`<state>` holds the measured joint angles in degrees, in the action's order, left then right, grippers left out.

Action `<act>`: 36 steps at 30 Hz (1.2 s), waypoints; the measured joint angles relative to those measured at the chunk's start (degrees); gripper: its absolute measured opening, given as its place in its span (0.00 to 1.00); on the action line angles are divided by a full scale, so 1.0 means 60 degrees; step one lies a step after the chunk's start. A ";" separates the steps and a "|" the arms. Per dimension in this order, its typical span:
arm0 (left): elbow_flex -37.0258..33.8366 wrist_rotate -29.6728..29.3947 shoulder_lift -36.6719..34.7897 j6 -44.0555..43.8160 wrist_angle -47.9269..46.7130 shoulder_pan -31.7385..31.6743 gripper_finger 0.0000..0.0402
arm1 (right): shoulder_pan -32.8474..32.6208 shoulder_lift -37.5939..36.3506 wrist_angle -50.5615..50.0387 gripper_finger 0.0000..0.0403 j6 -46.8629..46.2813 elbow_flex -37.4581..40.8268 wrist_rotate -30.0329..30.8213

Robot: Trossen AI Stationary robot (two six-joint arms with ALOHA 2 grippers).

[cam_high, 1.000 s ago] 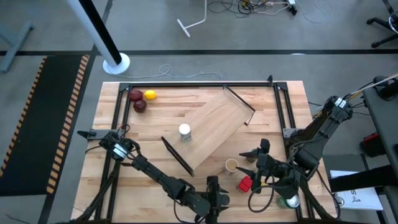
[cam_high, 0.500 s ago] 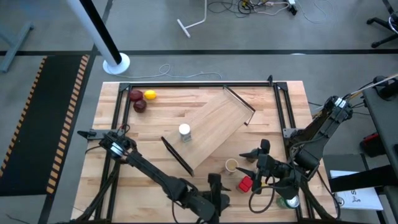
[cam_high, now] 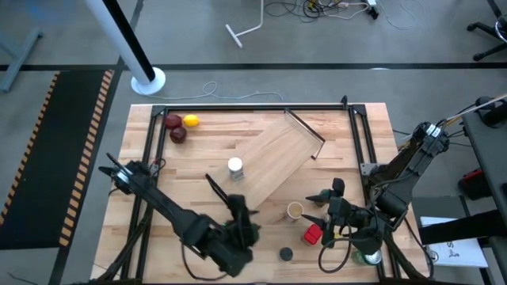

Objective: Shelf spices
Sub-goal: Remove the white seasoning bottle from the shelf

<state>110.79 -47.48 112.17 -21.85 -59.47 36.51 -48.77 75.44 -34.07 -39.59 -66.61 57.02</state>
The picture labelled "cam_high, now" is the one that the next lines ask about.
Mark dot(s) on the black office chair base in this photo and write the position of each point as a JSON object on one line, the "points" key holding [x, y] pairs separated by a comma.
{"points": [[489, 31]]}

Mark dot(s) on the white T-shaped stand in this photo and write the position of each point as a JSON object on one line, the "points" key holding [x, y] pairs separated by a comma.
{"points": [[234, 36]]}

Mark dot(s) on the black desk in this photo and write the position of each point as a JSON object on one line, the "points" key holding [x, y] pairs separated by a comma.
{"points": [[487, 158]]}

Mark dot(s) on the black aluminium rig frame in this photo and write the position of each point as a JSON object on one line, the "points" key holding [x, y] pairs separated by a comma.
{"points": [[257, 107]]}

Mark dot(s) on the white paper sheet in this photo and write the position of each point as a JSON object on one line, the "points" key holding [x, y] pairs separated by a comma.
{"points": [[459, 253]]}

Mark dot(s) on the yellow lemon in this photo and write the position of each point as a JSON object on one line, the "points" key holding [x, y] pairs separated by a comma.
{"points": [[191, 120]]}

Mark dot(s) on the tan paper cup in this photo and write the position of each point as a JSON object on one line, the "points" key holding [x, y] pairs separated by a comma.
{"points": [[295, 210]]}

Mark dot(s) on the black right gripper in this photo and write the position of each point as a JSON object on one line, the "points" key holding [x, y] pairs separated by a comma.
{"points": [[344, 217]]}

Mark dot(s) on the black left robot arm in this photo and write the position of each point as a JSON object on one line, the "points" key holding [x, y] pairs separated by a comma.
{"points": [[174, 213]]}

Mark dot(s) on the white lid spice jar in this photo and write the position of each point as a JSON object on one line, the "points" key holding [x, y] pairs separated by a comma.
{"points": [[235, 163]]}

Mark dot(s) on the red and black bag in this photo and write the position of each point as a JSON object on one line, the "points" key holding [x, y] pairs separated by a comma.
{"points": [[473, 184]]}

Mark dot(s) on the dark red apple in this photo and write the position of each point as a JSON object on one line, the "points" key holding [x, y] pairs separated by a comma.
{"points": [[173, 121], [178, 134]]}

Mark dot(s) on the grey table leg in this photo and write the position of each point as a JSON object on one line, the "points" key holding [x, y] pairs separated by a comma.
{"points": [[20, 59]]}

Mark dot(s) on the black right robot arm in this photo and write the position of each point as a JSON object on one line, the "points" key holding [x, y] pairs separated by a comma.
{"points": [[412, 170]]}

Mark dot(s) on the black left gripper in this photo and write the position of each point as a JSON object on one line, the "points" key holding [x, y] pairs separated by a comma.
{"points": [[239, 215]]}

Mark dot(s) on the red lid spice container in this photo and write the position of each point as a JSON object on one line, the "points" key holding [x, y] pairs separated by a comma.
{"points": [[313, 234]]}

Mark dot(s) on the white fan stand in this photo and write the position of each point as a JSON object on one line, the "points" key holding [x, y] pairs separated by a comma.
{"points": [[119, 39]]}

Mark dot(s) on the black mat with orange stripes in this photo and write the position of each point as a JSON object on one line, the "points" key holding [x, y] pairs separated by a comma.
{"points": [[39, 158]]}

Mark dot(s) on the black lid orange spice jar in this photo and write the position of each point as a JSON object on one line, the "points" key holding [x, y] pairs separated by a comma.
{"points": [[286, 253]]}

